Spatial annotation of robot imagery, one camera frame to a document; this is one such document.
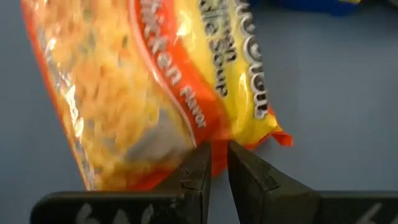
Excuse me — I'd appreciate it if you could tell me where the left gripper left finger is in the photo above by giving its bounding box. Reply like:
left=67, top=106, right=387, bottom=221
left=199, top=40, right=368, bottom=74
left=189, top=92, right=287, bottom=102
left=29, top=141, right=213, bottom=224

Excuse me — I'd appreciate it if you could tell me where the orange chicken ramen packet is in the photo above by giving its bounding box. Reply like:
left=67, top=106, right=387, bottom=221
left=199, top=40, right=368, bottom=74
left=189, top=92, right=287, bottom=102
left=20, top=0, right=294, bottom=192

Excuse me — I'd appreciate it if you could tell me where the blue ramen packet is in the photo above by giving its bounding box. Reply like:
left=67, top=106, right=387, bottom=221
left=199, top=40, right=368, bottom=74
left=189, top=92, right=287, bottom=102
left=248, top=0, right=363, bottom=17

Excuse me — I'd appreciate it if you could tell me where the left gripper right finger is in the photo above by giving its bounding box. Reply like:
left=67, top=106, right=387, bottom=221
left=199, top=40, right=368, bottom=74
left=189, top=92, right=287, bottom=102
left=226, top=139, right=398, bottom=224

